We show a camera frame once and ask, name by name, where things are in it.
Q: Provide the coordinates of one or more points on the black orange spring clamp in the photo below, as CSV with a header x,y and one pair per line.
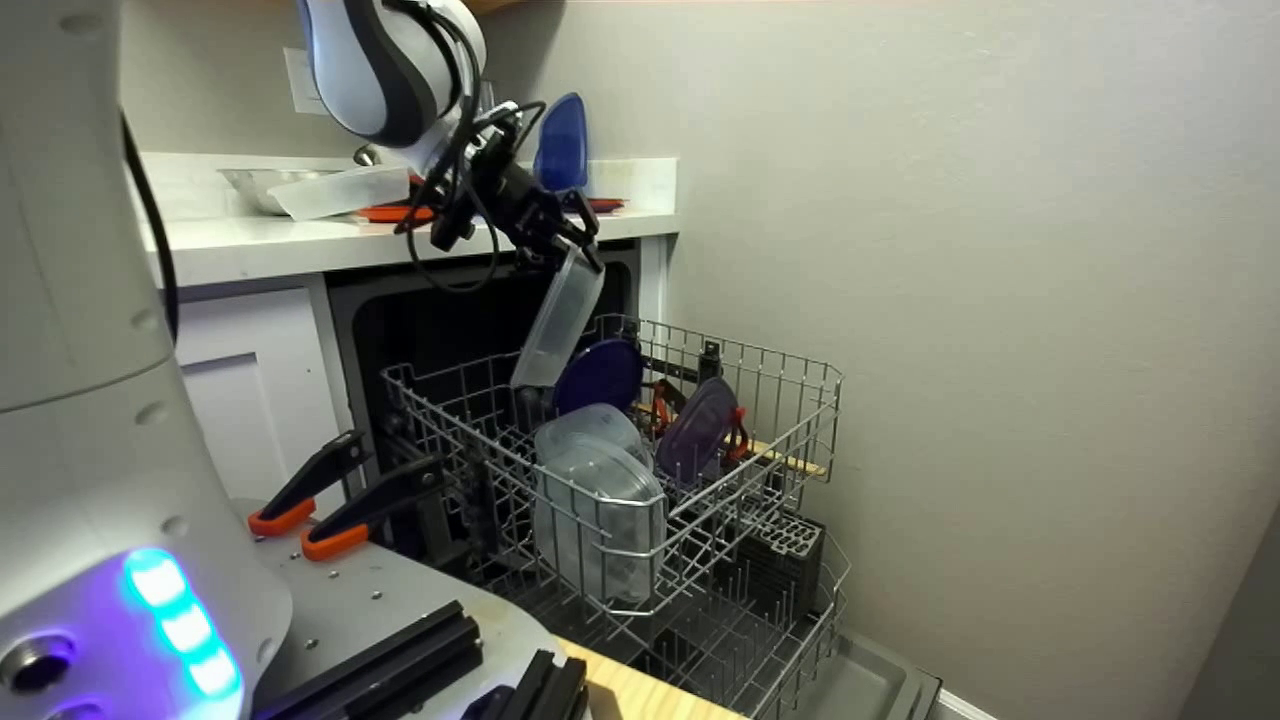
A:
x,y
380,505
314,481

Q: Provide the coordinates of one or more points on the white base cabinet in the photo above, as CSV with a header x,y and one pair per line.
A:
x,y
254,401

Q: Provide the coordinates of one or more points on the frosted grey plastic container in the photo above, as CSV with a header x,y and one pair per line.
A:
x,y
592,438

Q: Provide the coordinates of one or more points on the white black Franka robot arm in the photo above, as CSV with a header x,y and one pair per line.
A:
x,y
385,66

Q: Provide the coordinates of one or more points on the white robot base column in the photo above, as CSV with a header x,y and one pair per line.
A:
x,y
81,401

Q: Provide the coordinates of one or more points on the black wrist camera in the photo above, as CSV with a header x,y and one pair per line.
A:
x,y
445,222

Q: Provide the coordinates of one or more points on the black cutlery basket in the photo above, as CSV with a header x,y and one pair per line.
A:
x,y
782,572

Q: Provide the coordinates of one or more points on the black aluminium rail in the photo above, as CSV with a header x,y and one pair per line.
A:
x,y
543,686
385,660

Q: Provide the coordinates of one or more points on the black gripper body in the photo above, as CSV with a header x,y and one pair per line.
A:
x,y
522,194

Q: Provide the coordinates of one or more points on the flat red plastic lid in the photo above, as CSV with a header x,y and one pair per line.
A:
x,y
399,215

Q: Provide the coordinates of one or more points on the small red plastic container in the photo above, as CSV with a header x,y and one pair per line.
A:
x,y
607,207

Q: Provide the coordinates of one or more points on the black kitchen utensil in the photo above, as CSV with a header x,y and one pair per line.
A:
x,y
711,361

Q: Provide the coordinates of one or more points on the black dishwasher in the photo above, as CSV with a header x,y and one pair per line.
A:
x,y
424,324

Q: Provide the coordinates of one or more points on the round blue plastic plate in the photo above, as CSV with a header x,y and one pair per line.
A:
x,y
601,382

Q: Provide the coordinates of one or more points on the purple cup in rack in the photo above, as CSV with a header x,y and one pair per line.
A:
x,y
700,435

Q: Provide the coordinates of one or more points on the deep clear plastic tub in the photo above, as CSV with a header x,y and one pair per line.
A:
x,y
601,555

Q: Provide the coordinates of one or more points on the white wall switch plate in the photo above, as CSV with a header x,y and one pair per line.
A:
x,y
297,82

